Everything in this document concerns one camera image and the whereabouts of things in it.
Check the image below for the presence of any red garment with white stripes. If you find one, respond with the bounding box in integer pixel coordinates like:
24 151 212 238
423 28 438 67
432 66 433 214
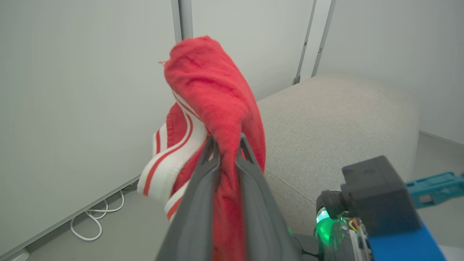
137 35 267 261

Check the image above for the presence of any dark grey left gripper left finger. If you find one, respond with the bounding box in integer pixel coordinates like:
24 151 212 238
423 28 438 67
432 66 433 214
156 135 221 261

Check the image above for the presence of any narrow white partition panel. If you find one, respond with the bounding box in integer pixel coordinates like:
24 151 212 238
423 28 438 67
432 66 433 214
179 0 316 102

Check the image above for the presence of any large white partition panel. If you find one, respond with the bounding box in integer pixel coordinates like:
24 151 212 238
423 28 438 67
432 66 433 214
0 0 182 260

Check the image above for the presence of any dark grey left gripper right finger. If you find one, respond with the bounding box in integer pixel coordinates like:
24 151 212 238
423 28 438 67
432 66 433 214
235 133 302 261

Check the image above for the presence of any grey fabric sofa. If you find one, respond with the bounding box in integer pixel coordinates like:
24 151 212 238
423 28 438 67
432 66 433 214
256 74 421 236

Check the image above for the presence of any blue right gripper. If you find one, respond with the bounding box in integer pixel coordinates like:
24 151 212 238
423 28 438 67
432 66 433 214
315 190 447 261

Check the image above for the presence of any coiled white cable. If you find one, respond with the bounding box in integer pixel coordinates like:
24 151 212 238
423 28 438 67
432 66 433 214
70 190 125 242

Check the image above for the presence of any black camera box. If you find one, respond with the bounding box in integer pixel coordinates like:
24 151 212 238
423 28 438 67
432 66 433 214
341 156 423 236

